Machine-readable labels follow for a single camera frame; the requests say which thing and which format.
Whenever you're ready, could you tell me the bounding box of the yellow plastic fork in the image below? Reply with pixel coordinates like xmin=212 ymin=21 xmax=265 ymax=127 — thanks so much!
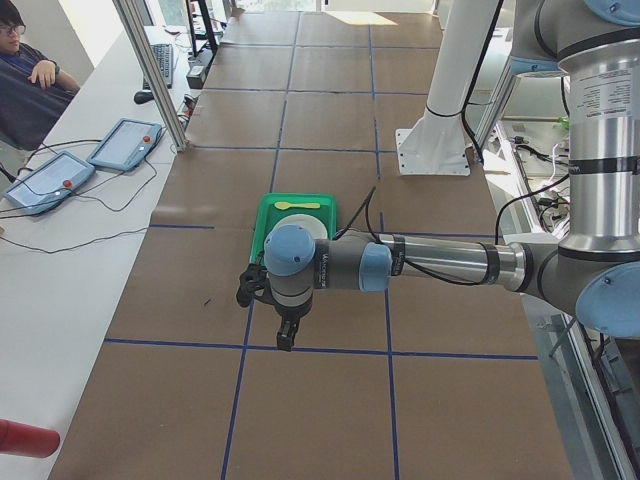
xmin=274 ymin=201 xmax=321 ymax=211

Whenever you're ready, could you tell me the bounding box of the white round plate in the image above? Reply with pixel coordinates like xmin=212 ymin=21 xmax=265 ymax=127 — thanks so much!
xmin=273 ymin=214 xmax=328 ymax=239

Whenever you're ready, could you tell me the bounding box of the green plastic tray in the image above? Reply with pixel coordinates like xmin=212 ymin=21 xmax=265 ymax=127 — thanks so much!
xmin=250 ymin=193 xmax=338 ymax=262

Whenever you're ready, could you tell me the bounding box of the teach pendant farther from operator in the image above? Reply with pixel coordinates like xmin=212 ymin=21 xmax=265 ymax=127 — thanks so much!
xmin=87 ymin=118 xmax=162 ymax=172

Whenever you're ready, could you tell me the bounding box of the teach pendant nearer operator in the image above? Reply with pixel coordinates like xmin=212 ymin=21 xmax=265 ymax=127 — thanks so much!
xmin=3 ymin=151 xmax=95 ymax=215

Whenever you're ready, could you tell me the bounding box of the black computer mouse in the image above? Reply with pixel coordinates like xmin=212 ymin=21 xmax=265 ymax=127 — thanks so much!
xmin=133 ymin=90 xmax=154 ymax=105

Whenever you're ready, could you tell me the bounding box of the red cylinder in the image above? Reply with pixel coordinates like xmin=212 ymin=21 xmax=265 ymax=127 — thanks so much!
xmin=1 ymin=419 xmax=60 ymax=458

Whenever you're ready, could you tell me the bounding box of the black computer keyboard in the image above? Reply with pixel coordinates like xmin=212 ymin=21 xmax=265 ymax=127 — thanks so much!
xmin=150 ymin=43 xmax=174 ymax=89

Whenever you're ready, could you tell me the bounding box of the seated person in dark clothes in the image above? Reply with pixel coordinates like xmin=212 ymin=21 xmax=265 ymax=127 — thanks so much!
xmin=1 ymin=1 xmax=80 ymax=151

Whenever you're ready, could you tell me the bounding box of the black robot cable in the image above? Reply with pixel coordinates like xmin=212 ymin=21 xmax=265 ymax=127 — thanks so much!
xmin=333 ymin=185 xmax=501 ymax=286

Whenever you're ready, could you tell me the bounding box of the aluminium frame post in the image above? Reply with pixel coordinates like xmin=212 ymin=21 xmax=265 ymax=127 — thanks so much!
xmin=113 ymin=0 xmax=189 ymax=152

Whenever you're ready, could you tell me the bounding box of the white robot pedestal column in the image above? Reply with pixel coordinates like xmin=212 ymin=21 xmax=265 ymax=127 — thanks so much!
xmin=396 ymin=0 xmax=502 ymax=176

